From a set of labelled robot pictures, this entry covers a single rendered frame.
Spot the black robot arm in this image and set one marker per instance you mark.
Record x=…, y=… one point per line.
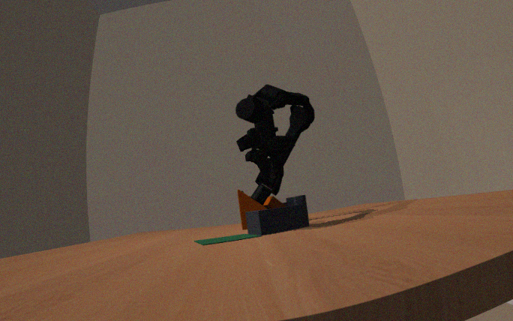
x=259, y=108

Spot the orange l-shaped part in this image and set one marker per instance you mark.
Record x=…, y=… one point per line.
x=273, y=203

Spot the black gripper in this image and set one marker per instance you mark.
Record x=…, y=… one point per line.
x=275, y=148

